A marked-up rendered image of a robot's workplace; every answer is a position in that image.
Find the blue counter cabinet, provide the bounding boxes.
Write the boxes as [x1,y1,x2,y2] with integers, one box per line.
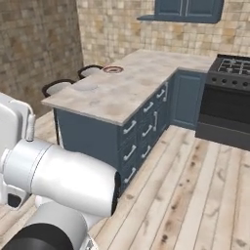
[53,69,209,197]

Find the silver drawer handle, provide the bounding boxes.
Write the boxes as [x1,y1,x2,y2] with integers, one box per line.
[122,119,138,136]
[155,88,166,100]
[123,167,138,185]
[141,145,152,159]
[142,124,153,138]
[143,101,155,114]
[123,145,138,161]

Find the narrow blue cabinet door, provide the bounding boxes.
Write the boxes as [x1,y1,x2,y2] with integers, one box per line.
[152,101,169,139]

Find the blue wall cupboard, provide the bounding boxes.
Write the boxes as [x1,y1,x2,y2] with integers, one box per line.
[136,0,226,24]

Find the black stool with white seat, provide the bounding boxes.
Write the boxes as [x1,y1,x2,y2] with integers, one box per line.
[41,78,76,99]

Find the blue drawer front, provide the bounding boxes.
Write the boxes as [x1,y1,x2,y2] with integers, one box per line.
[118,110,143,145]
[118,157,142,195]
[140,97,156,121]
[118,134,143,170]
[154,84,168,105]
[140,138,155,168]
[140,116,156,145]

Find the silver door handle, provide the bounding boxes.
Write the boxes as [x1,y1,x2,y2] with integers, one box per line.
[152,110,159,132]
[163,81,170,103]

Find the black stove with oven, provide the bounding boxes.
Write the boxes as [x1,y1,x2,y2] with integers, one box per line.
[194,53,250,151]

